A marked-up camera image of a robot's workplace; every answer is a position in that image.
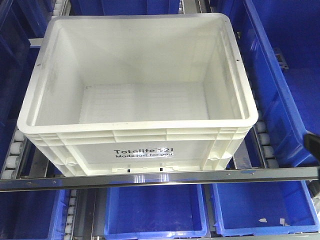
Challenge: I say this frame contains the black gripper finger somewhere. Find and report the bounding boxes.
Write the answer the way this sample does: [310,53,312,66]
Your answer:
[303,133,320,161]

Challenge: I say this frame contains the white plastic tote bin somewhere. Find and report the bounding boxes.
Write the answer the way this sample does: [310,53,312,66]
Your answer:
[17,13,258,177]

